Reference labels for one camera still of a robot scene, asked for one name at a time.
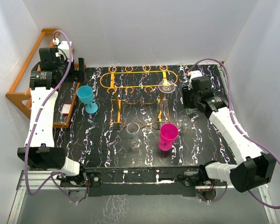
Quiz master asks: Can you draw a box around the teal plastic wine glass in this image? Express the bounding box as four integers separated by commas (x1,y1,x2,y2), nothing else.
77,85,98,114

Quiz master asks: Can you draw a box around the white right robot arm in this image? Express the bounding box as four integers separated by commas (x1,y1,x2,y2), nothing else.
182,75,276,193

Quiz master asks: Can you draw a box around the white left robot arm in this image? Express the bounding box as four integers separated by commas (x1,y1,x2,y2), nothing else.
17,47,87,186

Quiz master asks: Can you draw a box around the orange wooden shelf rack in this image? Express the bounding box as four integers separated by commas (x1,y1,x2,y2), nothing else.
6,28,81,128

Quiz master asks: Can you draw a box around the magenta plastic wine glass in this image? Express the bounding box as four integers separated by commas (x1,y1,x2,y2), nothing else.
158,123,179,151

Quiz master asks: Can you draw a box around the clear short wine glass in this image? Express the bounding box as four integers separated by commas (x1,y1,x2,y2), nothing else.
126,123,141,149

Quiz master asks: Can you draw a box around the red and white eraser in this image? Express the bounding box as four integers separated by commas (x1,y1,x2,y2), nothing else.
61,104,71,116

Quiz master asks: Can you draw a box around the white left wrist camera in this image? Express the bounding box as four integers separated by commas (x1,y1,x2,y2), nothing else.
52,38,70,57

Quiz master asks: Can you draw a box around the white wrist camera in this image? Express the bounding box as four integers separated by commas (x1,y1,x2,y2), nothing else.
187,70,203,90
52,38,70,57

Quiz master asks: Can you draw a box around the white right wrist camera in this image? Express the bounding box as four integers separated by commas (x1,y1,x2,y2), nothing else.
187,70,203,90

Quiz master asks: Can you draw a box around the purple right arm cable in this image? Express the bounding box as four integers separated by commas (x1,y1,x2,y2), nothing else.
189,58,280,209

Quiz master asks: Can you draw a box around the gold wire wine glass rack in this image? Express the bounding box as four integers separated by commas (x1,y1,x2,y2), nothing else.
99,65,179,127

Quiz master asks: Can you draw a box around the aluminium base frame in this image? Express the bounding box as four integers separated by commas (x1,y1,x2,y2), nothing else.
8,167,278,224

